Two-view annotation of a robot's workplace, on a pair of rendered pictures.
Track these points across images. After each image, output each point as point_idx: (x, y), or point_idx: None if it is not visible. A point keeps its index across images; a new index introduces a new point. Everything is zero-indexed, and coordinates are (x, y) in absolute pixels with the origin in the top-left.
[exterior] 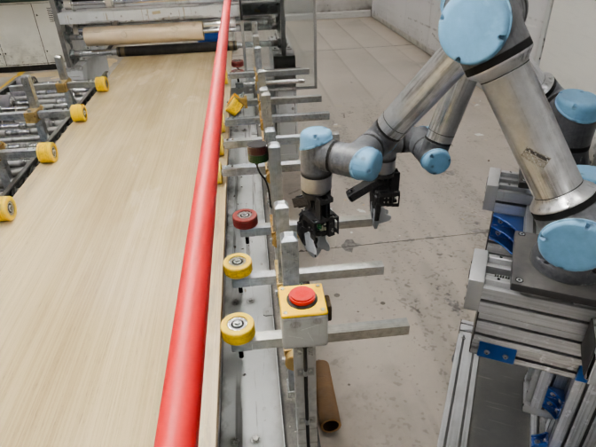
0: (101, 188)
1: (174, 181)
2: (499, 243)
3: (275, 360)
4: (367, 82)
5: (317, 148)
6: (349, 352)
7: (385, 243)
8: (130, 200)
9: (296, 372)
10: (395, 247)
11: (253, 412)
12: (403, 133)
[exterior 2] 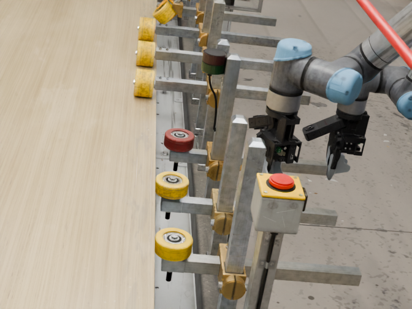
0: (3, 78)
1: (92, 85)
2: None
3: (193, 306)
4: (322, 20)
5: (295, 61)
6: None
7: (322, 227)
8: (41, 97)
9: (258, 263)
10: (335, 234)
11: None
12: (387, 62)
